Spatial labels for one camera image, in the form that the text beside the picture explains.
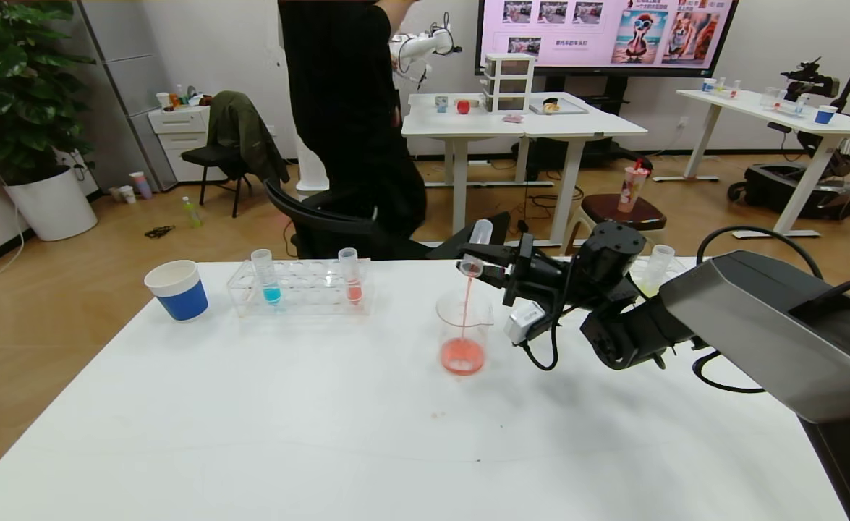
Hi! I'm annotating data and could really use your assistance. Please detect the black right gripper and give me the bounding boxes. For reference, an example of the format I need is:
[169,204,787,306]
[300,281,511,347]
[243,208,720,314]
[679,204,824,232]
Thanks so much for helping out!
[459,232,574,308]

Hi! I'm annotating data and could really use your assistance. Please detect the red pigment test tube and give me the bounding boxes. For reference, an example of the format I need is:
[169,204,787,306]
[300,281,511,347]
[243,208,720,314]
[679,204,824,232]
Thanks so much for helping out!
[338,247,363,305]
[459,219,494,278]

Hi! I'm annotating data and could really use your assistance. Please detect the blue pigment test tube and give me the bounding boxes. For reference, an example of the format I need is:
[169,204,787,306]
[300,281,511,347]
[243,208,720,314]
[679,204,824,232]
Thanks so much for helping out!
[251,250,282,305]

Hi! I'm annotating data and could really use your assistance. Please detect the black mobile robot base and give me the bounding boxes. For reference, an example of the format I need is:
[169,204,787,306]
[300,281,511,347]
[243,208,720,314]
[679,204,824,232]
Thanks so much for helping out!
[728,164,850,221]

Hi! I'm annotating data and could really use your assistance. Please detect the clear glass beaker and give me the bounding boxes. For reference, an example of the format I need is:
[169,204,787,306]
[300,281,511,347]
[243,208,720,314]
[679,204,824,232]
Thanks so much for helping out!
[436,279,494,376]

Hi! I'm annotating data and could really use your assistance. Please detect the yellow pigment test tube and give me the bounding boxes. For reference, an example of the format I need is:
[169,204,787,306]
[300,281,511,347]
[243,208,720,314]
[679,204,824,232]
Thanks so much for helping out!
[638,245,675,299]

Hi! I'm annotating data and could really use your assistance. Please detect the clear acrylic test tube rack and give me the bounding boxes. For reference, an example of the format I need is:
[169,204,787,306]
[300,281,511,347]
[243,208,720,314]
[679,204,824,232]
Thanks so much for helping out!
[627,257,689,297]
[227,259,373,318]

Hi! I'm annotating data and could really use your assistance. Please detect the brown top stool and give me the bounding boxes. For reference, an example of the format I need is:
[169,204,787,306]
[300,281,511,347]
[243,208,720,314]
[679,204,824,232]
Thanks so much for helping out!
[564,194,668,258]

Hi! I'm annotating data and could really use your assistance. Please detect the white double desk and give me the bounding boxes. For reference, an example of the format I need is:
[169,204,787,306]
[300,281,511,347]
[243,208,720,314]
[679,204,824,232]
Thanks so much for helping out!
[401,92,648,249]

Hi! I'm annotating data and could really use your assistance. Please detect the pink drink cup with straw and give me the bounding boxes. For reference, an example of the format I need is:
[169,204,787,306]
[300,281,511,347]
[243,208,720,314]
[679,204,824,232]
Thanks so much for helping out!
[617,159,651,214]

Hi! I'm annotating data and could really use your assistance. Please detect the black office chair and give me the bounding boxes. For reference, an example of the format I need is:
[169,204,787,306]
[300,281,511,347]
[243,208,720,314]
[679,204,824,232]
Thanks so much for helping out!
[264,181,511,261]

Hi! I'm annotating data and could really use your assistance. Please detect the grey tray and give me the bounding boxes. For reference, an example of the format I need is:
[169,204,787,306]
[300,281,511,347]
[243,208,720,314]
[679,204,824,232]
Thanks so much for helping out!
[529,97,589,117]

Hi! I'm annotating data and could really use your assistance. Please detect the plastic drawer organizer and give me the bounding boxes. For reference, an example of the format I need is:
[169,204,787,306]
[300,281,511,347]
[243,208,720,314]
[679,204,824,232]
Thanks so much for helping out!
[483,54,535,114]

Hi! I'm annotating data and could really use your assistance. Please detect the black display stand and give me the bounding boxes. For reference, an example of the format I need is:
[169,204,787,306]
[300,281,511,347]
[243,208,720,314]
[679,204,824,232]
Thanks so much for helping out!
[519,72,653,171]

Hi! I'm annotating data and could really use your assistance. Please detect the person in black clothes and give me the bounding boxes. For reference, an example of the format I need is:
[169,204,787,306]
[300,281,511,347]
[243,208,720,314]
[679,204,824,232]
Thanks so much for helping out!
[278,0,427,240]

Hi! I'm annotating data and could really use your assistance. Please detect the white humanoid robot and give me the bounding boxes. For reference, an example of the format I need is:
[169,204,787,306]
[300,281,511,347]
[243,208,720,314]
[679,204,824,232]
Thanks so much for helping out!
[296,13,463,202]

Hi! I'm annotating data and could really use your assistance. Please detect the olive green jacket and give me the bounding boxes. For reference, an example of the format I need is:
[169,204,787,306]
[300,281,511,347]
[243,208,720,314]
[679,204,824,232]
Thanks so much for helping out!
[208,91,290,185]

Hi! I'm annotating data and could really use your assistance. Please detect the black four-leg chair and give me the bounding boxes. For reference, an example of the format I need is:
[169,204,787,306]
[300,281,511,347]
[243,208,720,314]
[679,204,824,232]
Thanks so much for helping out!
[181,145,254,218]

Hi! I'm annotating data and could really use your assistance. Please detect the blue white paper cup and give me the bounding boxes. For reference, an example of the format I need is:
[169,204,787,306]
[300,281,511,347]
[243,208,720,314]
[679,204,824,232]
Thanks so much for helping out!
[145,260,209,323]

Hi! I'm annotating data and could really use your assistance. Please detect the white drawer cabinet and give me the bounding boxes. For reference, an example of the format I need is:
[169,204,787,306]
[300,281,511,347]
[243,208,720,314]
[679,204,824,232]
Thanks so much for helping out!
[148,106,226,183]

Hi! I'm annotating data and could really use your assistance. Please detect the black desk robot gripper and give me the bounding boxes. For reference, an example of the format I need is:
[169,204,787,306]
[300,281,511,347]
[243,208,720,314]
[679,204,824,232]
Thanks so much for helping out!
[781,62,841,102]

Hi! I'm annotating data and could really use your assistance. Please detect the grey metal locker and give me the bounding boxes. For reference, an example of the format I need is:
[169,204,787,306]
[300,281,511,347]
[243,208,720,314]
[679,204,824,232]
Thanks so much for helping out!
[77,0,179,192]

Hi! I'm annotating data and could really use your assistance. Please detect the white plant pot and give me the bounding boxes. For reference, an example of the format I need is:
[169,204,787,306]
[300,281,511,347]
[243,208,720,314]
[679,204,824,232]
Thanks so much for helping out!
[5,168,98,242]

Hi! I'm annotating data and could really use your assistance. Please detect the green leafy plant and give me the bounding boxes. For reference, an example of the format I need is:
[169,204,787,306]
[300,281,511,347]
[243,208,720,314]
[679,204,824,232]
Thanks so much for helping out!
[0,0,96,185]

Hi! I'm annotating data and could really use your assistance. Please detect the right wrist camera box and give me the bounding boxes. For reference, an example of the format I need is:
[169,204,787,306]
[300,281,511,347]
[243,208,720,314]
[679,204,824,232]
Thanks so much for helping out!
[504,302,547,345]

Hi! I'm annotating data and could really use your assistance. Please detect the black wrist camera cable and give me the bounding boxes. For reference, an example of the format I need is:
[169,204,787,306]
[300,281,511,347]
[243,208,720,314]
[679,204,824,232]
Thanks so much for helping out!
[522,311,564,372]

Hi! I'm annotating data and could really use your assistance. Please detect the large wall display screen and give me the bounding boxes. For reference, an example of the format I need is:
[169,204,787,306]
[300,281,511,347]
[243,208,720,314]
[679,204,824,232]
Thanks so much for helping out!
[475,0,739,78]

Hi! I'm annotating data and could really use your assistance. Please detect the black right arm elbow cable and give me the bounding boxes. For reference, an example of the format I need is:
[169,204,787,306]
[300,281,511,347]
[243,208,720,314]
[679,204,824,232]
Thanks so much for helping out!
[692,350,767,395]

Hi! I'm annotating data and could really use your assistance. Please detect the black right arm loop cable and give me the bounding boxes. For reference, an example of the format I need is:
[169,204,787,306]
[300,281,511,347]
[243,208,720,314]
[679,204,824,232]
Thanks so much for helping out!
[696,226,825,281]

